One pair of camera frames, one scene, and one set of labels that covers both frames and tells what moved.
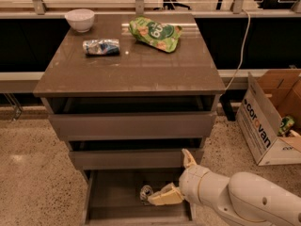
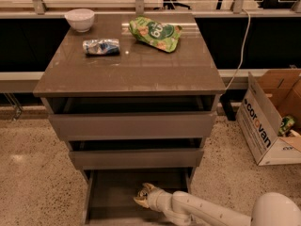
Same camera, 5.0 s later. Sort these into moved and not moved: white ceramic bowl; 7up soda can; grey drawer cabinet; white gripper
Moved: white gripper
Not moved: white ceramic bowl; 7up soda can; grey drawer cabinet
